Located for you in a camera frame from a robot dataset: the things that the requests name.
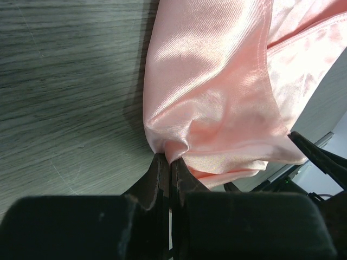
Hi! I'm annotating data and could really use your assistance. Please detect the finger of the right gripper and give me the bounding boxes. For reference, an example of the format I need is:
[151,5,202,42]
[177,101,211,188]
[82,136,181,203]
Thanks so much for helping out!
[288,132,346,190]

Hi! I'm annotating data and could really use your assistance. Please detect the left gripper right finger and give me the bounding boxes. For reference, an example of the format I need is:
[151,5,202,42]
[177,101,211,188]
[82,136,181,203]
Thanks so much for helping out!
[170,159,338,259]

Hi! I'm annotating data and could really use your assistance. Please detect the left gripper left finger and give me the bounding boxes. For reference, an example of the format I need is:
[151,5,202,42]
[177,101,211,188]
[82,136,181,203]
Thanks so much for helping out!
[1,154,170,259]

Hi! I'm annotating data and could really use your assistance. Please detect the pink satin napkin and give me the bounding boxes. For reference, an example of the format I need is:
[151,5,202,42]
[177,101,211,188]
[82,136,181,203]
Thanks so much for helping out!
[143,1,346,188]

